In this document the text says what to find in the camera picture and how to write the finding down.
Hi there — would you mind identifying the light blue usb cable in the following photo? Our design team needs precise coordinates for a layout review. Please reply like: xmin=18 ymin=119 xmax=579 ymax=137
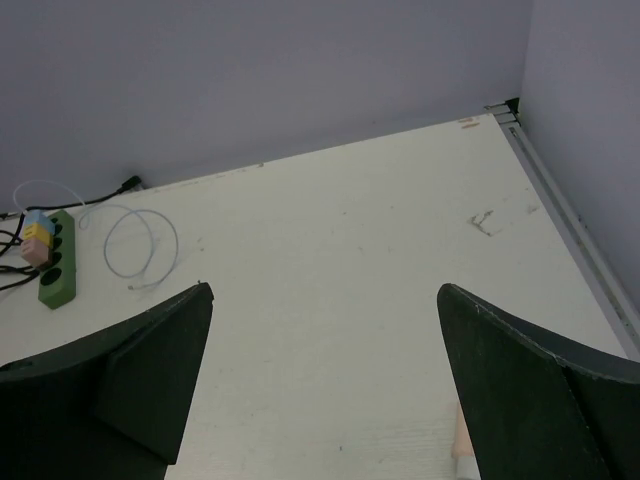
xmin=13 ymin=180 xmax=180 ymax=293

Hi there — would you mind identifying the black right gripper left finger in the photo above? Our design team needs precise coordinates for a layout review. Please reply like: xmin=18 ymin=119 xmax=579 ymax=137
xmin=1 ymin=283 xmax=214 ymax=479

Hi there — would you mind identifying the pink usb charger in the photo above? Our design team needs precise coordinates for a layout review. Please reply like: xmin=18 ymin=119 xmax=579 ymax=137
xmin=20 ymin=237 xmax=51 ymax=269

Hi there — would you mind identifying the light blue usb charger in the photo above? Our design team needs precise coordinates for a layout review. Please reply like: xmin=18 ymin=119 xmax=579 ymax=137
xmin=23 ymin=210 xmax=55 ymax=235

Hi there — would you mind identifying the green power strip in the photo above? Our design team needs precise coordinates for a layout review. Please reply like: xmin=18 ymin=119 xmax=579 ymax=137
xmin=38 ymin=210 xmax=76 ymax=310

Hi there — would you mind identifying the yellow usb charger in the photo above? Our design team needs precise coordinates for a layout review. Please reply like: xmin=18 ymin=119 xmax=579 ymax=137
xmin=22 ymin=223 xmax=53 ymax=248

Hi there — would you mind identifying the aluminium table edge rail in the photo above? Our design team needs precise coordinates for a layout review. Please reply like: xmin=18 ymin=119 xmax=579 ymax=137
xmin=484 ymin=99 xmax=639 ymax=361

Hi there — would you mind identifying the black green strip cord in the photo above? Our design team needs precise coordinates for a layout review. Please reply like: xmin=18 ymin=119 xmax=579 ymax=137
xmin=0 ymin=175 xmax=143 ymax=291

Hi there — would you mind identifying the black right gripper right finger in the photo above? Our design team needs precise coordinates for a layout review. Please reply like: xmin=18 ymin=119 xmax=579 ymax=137
xmin=437 ymin=284 xmax=639 ymax=479

